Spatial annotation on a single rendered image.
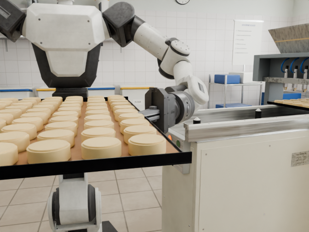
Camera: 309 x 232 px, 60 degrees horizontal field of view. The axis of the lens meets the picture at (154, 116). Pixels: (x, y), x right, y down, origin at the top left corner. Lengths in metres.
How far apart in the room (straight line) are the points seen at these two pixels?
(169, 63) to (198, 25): 4.49
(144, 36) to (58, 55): 0.32
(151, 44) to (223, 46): 4.64
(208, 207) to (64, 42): 0.83
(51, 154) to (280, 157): 1.07
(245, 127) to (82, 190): 0.68
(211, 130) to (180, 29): 4.39
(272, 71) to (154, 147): 1.51
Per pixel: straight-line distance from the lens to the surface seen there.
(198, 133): 1.00
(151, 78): 5.15
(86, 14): 1.04
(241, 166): 1.15
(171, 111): 0.67
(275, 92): 1.88
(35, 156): 0.34
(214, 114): 1.38
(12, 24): 1.11
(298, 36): 1.64
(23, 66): 5.14
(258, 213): 1.31
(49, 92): 4.42
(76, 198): 1.09
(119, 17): 1.09
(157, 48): 1.04
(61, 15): 1.04
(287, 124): 1.28
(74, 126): 0.45
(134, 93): 4.44
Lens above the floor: 1.12
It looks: 11 degrees down
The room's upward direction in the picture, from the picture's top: straight up
